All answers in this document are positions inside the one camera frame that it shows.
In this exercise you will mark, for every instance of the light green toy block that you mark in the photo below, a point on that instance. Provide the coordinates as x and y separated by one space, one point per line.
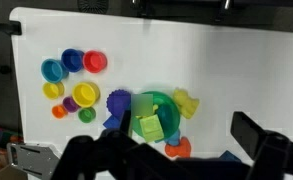
151 128

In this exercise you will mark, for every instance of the yellow toy block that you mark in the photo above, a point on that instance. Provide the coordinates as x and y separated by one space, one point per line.
186 102

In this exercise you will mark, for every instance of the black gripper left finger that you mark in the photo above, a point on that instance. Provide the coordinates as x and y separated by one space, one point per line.
125 120

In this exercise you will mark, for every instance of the small yellow plastic cup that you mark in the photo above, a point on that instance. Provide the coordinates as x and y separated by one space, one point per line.
52 90

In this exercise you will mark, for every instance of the blue block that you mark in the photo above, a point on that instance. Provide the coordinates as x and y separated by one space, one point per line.
112 122
229 156

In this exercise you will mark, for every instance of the small orange plastic cup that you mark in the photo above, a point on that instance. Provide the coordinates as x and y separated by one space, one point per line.
59 111

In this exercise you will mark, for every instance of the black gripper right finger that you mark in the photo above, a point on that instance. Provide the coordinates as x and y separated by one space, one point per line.
249 133

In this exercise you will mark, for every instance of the teal blue plastic cup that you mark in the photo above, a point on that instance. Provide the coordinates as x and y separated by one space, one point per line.
53 70

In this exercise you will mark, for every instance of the dark blue plastic cup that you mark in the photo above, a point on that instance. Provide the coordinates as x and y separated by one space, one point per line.
72 60

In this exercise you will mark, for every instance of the small purple plastic cup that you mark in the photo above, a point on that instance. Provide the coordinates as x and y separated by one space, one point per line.
70 104

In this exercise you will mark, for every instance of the red plastic cup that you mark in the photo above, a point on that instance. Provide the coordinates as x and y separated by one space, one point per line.
94 61

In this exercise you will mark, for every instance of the black round grille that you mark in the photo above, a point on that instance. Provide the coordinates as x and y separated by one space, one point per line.
92 5

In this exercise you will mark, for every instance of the small yellow toy piece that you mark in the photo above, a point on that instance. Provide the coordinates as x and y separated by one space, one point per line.
155 108

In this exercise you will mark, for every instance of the black table clamp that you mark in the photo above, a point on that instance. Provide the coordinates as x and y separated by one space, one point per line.
3 27

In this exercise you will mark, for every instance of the teal toy piece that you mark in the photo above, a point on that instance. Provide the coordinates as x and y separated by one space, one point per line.
174 138

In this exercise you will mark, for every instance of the grey metal mounting plate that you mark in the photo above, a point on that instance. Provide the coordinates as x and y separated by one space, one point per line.
32 159

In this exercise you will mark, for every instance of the small green plastic cup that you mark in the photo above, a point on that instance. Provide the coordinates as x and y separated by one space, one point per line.
87 115

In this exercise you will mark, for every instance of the green bowl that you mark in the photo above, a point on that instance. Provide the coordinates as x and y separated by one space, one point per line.
167 115

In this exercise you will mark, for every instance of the orange toy piece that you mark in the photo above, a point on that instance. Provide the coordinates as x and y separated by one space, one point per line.
178 149

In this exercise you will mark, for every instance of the large yellow plastic cup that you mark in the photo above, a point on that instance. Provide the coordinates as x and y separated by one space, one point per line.
85 94

